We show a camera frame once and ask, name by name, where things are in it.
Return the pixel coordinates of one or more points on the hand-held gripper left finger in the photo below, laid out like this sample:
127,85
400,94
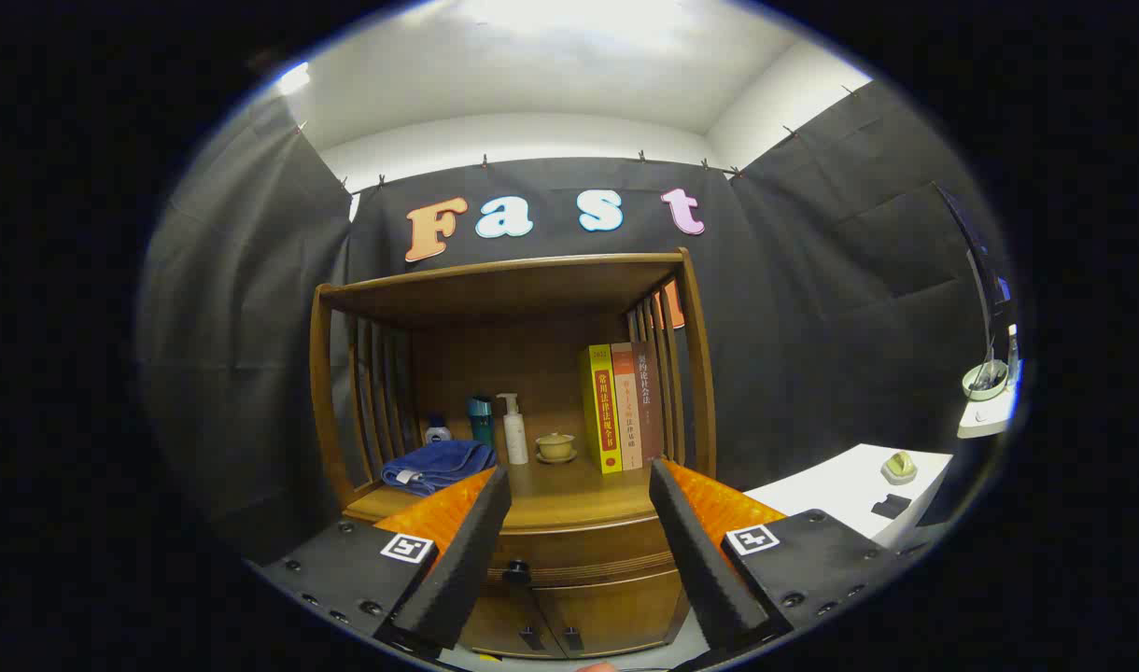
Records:
467,560

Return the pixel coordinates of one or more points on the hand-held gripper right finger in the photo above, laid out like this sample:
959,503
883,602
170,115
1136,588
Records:
696,551

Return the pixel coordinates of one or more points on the wooden drawer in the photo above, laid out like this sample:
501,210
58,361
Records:
588,551

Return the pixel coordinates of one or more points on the wooden cabinet door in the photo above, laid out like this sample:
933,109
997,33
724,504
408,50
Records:
499,625
616,611

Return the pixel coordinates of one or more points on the wooden countertop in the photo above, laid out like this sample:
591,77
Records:
569,495

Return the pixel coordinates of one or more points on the white side cabinet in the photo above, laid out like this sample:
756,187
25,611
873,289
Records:
831,485

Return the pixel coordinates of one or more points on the wooden cabinet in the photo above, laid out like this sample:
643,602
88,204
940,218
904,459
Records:
495,289

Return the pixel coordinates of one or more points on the blue folded towel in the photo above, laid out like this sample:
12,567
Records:
439,464

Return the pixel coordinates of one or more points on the small white blue-capped bottle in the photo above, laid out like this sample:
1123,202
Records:
437,433

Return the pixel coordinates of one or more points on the white pump bottle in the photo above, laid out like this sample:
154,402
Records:
515,439

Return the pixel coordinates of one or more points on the teal bottle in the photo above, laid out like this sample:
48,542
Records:
482,425

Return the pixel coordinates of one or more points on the yellow lidded tea cup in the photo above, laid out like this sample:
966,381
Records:
555,448

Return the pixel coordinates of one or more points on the orange white book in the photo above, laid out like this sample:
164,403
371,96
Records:
628,411

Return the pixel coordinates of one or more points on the brown book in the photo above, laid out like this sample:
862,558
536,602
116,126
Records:
651,401

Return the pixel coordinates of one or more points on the thick yellow book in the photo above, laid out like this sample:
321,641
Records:
602,411

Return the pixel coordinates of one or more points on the small black block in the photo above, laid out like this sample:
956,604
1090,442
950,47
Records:
892,507

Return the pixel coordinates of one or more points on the small green tape dispenser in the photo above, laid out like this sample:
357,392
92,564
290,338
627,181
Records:
899,467

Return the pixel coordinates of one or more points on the small white shelf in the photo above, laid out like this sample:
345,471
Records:
988,417

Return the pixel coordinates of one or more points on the white green round holder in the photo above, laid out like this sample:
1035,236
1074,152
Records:
985,381

